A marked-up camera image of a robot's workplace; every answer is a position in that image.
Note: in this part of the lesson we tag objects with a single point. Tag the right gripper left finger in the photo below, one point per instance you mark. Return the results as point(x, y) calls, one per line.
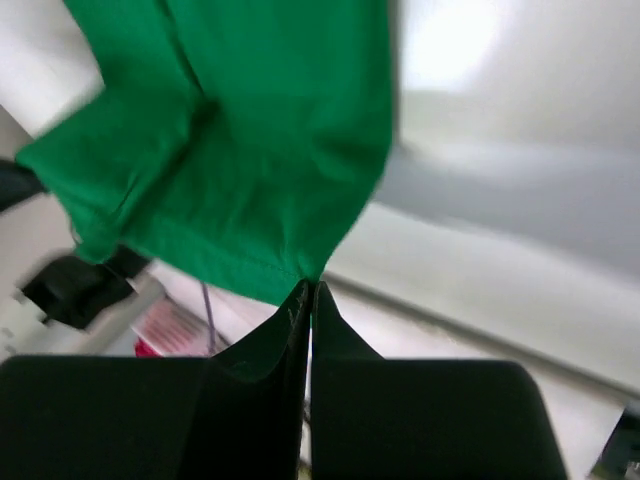
point(236, 415)

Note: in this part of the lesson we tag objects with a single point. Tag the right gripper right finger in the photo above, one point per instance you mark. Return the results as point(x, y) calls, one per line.
point(379, 418)

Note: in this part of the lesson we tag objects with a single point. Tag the green t-shirt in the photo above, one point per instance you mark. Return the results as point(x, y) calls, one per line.
point(237, 141)

